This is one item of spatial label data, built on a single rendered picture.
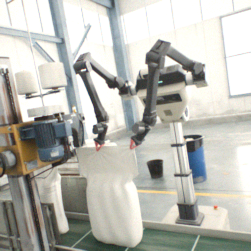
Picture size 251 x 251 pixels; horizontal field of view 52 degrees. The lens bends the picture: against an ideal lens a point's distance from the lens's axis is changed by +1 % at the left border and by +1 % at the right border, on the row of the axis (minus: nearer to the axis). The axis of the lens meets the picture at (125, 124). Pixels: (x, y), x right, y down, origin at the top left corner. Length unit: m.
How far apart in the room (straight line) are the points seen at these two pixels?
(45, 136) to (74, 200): 1.15
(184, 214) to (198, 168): 1.65
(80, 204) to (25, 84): 1.27
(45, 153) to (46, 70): 0.51
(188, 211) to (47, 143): 1.31
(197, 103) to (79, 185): 7.73
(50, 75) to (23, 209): 0.86
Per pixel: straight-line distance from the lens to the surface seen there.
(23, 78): 1.89
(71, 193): 2.60
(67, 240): 2.20
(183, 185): 2.22
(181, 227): 2.02
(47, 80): 1.69
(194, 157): 3.82
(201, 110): 9.73
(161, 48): 1.39
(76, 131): 2.03
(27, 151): 1.71
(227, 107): 9.57
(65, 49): 8.05
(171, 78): 1.88
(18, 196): 1.80
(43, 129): 1.58
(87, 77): 1.66
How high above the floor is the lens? 1.38
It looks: 6 degrees down
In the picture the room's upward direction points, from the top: 10 degrees counter-clockwise
